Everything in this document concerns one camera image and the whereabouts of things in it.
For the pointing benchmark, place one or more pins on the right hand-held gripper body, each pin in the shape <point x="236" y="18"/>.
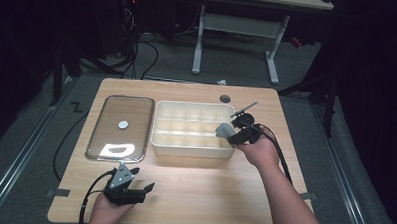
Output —
<point x="247" y="130"/>

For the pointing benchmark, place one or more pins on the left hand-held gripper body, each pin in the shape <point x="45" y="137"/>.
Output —
<point x="122" y="186"/>

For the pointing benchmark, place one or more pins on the grey sock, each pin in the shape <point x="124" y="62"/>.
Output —
<point x="224" y="130"/>

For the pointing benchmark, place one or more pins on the white compartment box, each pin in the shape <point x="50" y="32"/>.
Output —
<point x="192" y="129"/>

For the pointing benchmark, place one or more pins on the person's right hand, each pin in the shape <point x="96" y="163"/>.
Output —
<point x="260" y="152"/>

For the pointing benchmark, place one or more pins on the person's left hand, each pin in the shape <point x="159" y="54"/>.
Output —
<point x="108" y="212"/>

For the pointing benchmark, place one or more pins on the silver metal tray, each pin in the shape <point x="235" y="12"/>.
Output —
<point x="120" y="139"/>

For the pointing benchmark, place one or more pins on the white paper scrap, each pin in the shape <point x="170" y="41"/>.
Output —
<point x="222" y="82"/>

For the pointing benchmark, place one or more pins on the small white round disc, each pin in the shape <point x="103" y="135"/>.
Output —
<point x="123" y="124"/>

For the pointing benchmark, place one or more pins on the grey tape piece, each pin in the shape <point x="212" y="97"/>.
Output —
<point x="308" y="196"/>
<point x="58" y="192"/>

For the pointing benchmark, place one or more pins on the black tripod stand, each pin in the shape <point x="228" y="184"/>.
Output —
<point x="320" y="89"/>

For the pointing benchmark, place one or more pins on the black metal stand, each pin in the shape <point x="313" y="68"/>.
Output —
<point x="63" y="70"/>

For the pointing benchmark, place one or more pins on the white table frame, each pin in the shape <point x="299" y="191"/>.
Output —
<point x="239" y="25"/>

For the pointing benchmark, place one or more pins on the metal floor rail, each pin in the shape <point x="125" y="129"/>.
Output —
<point x="21" y="152"/>
<point x="341" y="170"/>

